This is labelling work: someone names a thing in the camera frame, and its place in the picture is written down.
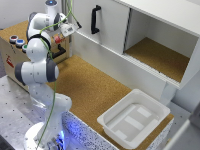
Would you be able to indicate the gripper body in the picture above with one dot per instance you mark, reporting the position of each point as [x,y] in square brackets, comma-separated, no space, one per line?
[68,29]

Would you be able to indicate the pink block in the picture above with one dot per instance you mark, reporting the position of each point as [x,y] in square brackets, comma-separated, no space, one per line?
[57,39]

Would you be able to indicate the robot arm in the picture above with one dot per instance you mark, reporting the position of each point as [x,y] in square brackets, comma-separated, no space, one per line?
[35,71]

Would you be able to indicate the white sliding door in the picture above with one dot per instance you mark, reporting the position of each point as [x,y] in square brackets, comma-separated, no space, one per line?
[111,23]

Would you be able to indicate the green button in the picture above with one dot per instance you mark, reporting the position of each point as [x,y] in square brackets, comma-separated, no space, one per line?
[24,47]

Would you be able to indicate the white cabinet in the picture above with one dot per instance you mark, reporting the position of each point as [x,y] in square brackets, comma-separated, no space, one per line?
[103,65]

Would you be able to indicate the blue button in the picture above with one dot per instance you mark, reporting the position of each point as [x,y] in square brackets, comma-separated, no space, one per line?
[20,42]

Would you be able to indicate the red button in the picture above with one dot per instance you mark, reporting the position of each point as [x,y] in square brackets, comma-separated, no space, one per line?
[13,38]

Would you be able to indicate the white plastic box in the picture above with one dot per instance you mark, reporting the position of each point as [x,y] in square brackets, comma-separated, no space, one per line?
[133,120]

